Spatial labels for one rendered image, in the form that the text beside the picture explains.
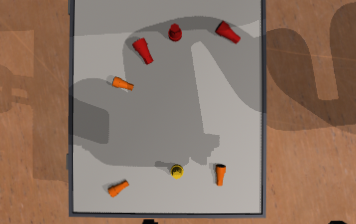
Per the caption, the orange wire connector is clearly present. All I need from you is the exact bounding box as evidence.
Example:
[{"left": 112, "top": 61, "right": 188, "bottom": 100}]
[
  {"left": 112, "top": 77, "right": 133, "bottom": 90},
  {"left": 215, "top": 164, "right": 226, "bottom": 186},
  {"left": 108, "top": 181, "right": 128, "bottom": 197}
]

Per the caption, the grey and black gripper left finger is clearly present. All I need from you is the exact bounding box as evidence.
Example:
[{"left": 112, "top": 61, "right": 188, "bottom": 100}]
[{"left": 142, "top": 219, "right": 158, "bottom": 224}]

